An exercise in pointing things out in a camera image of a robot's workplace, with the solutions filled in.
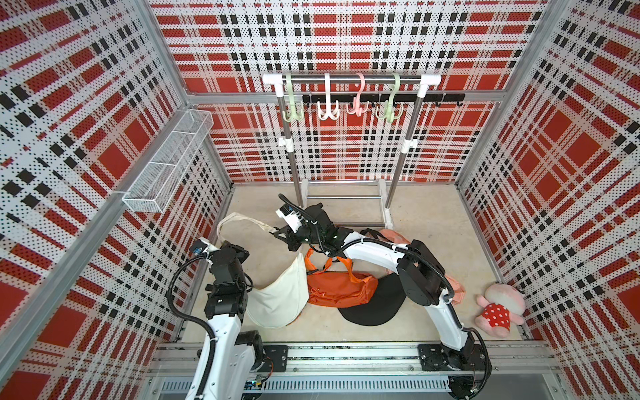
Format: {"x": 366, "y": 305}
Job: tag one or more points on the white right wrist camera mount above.
{"x": 291, "y": 216}

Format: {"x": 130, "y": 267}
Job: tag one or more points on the pink plush toy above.
{"x": 503, "y": 306}

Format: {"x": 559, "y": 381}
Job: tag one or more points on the pink plastic hook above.
{"x": 357, "y": 108}

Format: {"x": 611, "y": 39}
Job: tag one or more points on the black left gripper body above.
{"x": 240, "y": 255}

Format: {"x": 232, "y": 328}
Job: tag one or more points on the white plastic hook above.
{"x": 328, "y": 110}

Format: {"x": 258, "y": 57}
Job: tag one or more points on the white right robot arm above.
{"x": 422, "y": 277}

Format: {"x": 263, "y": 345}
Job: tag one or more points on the light green hook right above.
{"x": 387, "y": 111}

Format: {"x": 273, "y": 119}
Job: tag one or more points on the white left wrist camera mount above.
{"x": 202, "y": 246}

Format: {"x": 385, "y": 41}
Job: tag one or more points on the white wire mesh basket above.
{"x": 153, "y": 189}

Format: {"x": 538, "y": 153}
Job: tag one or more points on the white and steel garment rack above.
{"x": 386, "y": 191}

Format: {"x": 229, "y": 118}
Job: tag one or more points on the cream fabric bag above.
{"x": 277, "y": 276}

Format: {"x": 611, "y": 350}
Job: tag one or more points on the light green hook left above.
{"x": 294, "y": 112}

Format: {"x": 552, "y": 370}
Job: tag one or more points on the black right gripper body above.
{"x": 305, "y": 235}

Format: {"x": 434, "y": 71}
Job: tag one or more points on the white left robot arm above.
{"x": 228, "y": 356}

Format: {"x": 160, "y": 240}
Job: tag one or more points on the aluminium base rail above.
{"x": 521, "y": 370}

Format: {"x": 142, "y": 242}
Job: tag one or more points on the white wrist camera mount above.
{"x": 202, "y": 246}
{"x": 291, "y": 216}

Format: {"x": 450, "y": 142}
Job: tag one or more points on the pink fabric bag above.
{"x": 391, "y": 236}

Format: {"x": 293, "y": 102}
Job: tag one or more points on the light green hook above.
{"x": 387, "y": 111}
{"x": 294, "y": 112}

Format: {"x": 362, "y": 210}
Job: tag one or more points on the orange fabric bag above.
{"x": 337, "y": 285}

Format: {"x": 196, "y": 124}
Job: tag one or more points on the black fabric bag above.
{"x": 382, "y": 307}

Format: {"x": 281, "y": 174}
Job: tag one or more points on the black wall hook rail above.
{"x": 382, "y": 98}

